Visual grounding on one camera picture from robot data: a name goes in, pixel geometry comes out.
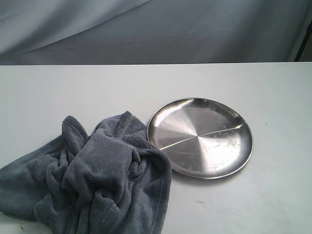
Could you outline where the round stainless steel plate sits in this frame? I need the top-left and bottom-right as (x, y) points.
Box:
(147, 97), (254, 180)

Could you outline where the grey-blue fleece towel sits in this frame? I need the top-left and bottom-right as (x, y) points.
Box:
(0, 112), (172, 234)

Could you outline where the grey backdrop cloth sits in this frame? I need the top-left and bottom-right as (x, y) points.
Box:
(0, 0), (312, 65)

